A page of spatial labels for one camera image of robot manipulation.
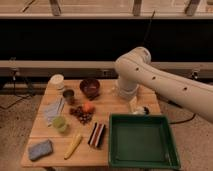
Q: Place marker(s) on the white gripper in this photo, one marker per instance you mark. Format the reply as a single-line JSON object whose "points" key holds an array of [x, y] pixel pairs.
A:
{"points": [[142, 110]]}

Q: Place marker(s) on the striped board eraser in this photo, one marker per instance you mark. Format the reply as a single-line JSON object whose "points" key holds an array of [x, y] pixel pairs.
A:
{"points": [[96, 135]]}

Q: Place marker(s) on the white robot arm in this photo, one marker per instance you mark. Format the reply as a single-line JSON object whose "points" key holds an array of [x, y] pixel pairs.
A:
{"points": [[134, 69]]}

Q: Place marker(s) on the small metal cup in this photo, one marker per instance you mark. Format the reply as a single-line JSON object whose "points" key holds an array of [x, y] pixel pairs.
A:
{"points": [[69, 96]]}

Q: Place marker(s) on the green plastic cup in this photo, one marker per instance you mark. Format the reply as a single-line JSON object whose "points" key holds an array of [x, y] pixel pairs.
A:
{"points": [[60, 124]]}

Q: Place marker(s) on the green plastic tray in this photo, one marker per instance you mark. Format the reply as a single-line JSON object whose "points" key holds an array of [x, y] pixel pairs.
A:
{"points": [[141, 141]]}

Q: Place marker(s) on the orange fruit toy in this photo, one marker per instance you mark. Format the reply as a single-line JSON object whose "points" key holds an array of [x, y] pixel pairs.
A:
{"points": [[88, 107]]}

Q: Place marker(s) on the dark red bowl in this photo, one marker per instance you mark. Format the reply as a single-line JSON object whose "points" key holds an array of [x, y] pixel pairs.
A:
{"points": [[90, 88]]}

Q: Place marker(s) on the purple grape bunch toy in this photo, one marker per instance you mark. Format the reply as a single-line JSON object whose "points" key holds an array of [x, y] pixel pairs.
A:
{"points": [[82, 117]]}

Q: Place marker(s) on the wooden table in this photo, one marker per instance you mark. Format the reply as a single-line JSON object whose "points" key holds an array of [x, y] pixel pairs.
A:
{"points": [[107, 103]]}

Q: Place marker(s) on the clear plastic bag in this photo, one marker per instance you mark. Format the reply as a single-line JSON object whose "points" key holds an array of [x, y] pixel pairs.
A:
{"points": [[52, 110]]}

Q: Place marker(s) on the white lidded container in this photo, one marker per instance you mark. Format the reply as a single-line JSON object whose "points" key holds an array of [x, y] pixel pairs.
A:
{"points": [[57, 81]]}

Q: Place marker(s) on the blue sponge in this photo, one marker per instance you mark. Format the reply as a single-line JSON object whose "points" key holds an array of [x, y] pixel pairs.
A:
{"points": [[40, 150]]}

